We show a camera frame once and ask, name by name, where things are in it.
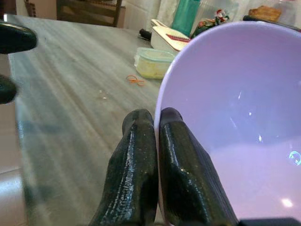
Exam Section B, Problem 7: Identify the orange rubber band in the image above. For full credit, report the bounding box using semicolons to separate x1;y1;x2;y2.
126;74;145;87

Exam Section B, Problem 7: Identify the brown bread piece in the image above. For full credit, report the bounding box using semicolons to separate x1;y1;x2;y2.
248;5;282;23

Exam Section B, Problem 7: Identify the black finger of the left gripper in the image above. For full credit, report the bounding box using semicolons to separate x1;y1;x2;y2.
0;21;39;55
0;74;18;105

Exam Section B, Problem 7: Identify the lilac plastic bowl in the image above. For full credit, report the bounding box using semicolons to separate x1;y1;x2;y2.
154;20;301;226

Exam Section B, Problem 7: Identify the red green Christmas ornament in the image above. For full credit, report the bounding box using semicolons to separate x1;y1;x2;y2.
190;9;230;39

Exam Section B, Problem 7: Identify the small black cylinder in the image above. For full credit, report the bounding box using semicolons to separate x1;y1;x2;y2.
139;28;152;41

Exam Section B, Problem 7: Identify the teal plastic bottle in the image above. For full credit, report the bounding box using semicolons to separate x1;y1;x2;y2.
171;0;201;36

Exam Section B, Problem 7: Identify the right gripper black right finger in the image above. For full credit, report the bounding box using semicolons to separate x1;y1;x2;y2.
159;107;239;226

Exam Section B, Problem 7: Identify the dark wooden chair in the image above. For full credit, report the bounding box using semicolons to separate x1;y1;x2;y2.
56;0;123;28

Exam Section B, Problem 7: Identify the clear container with teal lid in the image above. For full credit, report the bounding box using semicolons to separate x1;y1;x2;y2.
135;47;175;80

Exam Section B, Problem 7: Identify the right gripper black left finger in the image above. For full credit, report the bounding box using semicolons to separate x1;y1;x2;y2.
90;108;159;226

